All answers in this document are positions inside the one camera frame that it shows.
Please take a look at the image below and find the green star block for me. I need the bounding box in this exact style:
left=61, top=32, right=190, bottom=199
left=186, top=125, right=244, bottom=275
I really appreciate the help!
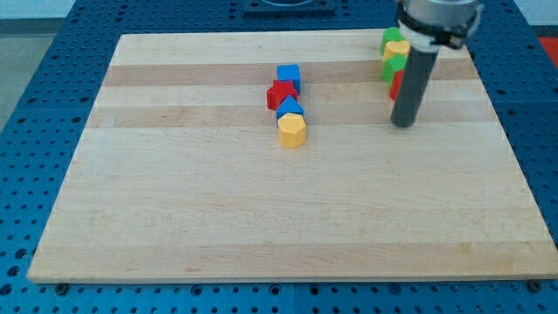
left=381, top=54, right=407, bottom=85

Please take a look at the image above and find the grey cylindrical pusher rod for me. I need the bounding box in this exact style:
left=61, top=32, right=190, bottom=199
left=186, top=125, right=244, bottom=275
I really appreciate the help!
left=391, top=46, right=439, bottom=128

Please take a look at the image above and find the yellow heart block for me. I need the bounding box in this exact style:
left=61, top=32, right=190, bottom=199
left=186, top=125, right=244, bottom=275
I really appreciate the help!
left=383, top=40, right=411, bottom=62

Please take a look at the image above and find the blue triangle block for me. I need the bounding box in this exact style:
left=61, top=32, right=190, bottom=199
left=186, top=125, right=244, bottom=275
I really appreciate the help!
left=276, top=96, right=304, bottom=121

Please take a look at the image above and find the black cable tie clamp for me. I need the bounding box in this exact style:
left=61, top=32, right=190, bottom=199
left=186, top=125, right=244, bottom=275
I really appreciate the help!
left=397, top=1, right=484, bottom=51

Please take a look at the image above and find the red star block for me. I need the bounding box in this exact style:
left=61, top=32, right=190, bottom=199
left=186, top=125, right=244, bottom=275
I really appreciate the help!
left=266, top=79, right=298, bottom=111

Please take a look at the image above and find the red round block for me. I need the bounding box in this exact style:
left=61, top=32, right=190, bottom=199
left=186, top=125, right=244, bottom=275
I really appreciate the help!
left=389, top=70, right=405, bottom=100

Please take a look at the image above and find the blue cube block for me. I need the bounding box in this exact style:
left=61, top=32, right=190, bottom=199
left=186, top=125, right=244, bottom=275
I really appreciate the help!
left=276, top=65, right=302, bottom=92

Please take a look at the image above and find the green block at top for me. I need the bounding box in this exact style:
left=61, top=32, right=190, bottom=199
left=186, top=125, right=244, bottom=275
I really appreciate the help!
left=379, top=27, right=405, bottom=55

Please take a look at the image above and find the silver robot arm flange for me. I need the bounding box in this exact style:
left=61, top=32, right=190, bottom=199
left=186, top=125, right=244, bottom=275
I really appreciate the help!
left=400, top=0, right=480, bottom=27

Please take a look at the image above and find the yellow hexagon block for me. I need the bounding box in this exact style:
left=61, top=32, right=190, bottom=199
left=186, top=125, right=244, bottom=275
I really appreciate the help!
left=277, top=113, right=306, bottom=148

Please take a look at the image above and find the wooden board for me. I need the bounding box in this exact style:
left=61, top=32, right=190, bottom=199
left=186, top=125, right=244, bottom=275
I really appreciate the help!
left=27, top=30, right=557, bottom=283

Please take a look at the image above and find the dark mounting plate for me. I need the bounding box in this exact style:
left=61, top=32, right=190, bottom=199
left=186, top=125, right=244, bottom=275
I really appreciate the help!
left=239, top=0, right=336, bottom=16

